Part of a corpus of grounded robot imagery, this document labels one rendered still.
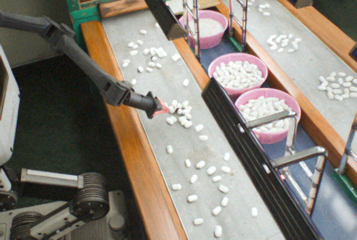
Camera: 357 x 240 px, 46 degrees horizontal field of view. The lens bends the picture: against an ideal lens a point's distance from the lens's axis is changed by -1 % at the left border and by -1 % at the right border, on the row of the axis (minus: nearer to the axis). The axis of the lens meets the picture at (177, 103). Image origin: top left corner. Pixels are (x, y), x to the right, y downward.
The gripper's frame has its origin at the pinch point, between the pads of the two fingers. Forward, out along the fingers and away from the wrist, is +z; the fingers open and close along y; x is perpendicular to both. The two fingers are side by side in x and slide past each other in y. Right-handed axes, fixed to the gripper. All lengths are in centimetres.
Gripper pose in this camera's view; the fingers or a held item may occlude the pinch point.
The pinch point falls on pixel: (167, 110)
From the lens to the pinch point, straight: 167.9
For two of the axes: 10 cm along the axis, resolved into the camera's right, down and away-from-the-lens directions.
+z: 7.7, 2.5, 5.9
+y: -3.4, -6.2, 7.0
